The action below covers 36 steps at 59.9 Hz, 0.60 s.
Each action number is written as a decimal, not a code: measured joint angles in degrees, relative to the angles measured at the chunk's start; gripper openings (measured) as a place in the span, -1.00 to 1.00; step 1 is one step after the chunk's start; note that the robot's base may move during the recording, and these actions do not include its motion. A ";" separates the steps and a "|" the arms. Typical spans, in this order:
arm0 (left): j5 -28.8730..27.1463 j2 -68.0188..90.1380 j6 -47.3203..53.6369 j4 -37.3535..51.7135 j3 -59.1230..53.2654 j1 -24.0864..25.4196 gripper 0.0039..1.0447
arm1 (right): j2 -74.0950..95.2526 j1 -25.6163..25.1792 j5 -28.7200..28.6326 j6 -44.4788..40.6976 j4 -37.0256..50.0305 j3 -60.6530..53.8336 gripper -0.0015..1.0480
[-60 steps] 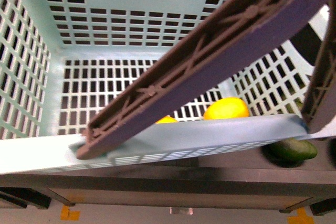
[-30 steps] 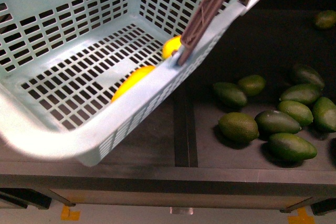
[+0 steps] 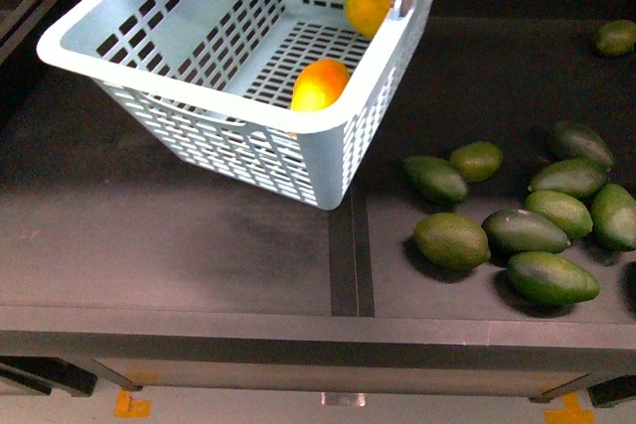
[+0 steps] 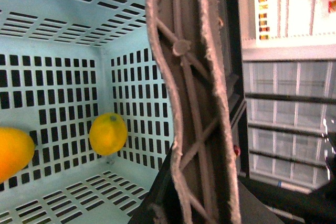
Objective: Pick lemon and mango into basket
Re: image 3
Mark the orange yellow mango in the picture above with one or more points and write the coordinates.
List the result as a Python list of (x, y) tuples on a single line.
[(319, 85)]

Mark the light blue plastic basket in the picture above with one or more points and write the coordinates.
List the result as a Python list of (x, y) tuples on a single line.
[(213, 81)]

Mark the yellow lemon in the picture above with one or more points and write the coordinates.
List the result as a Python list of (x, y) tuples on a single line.
[(366, 16)]

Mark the green avocado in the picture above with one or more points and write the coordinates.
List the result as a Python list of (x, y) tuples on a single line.
[(512, 231), (568, 140), (579, 178), (548, 279), (436, 180)]

